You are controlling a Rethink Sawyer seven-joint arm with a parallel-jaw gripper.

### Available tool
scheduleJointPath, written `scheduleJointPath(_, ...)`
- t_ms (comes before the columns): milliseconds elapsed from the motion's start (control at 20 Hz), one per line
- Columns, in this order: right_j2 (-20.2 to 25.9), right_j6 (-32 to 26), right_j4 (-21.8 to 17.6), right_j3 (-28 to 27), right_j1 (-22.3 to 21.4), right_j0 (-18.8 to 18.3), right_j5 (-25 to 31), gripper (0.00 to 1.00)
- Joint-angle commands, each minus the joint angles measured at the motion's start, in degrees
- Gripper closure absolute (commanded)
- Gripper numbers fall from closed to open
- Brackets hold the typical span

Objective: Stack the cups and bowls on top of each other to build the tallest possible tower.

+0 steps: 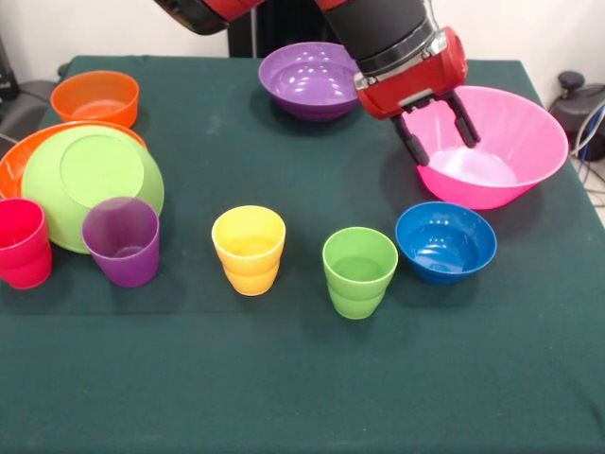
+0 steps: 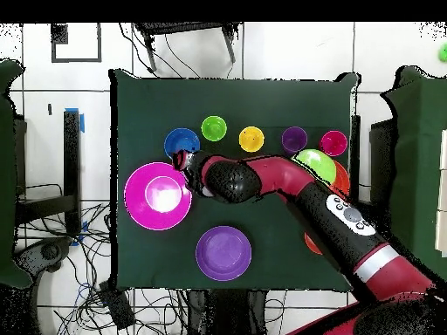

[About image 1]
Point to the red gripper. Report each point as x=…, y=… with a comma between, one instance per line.
x=416, y=82

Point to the green bowl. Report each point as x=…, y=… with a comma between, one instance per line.
x=57, y=203

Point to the large orange bowl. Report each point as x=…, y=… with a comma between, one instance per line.
x=14, y=161

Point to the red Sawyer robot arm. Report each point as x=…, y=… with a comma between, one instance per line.
x=373, y=28

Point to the large pink bowl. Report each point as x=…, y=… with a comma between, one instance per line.
x=520, y=142

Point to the blue bowl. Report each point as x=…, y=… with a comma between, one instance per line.
x=444, y=246

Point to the purple bowl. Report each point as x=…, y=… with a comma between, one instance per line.
x=302, y=80

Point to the green cup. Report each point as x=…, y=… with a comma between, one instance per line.
x=357, y=293

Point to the yellow cup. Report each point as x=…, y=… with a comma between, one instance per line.
x=248, y=279

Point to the dark green tablecloth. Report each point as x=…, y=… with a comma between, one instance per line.
x=283, y=378

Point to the purple cup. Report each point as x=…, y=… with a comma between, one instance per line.
x=125, y=265

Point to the small orange bowl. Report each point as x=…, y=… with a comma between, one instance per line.
x=94, y=94

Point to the pink cup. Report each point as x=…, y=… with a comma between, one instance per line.
x=23, y=265

